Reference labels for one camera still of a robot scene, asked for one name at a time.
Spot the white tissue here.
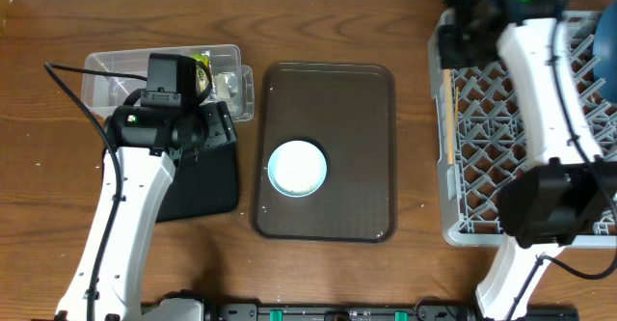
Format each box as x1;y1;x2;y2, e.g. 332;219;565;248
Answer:
212;72;241;116

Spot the yellow green snack wrapper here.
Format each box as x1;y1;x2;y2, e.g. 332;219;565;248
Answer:
191;54;211;91

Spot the dark blue plate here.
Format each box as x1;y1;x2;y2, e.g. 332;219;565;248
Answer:
593;2;616;104

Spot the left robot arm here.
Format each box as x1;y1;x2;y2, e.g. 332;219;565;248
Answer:
55;53;239;320

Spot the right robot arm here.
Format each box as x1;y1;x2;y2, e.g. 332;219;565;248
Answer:
437;0;616;320

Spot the grey dishwasher rack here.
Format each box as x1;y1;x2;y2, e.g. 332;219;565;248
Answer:
427;11;616;247

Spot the black plastic bin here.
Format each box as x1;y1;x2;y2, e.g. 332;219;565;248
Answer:
156;143;240;223

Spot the light blue bowl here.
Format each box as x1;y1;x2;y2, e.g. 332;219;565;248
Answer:
266;140;328;198

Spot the clear plastic bin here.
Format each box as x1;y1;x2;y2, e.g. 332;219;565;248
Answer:
81;44;255;122

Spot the dark brown serving tray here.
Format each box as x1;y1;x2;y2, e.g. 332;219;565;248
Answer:
252;62;396;243

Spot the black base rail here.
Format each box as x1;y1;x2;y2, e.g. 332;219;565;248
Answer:
142;289;579;321

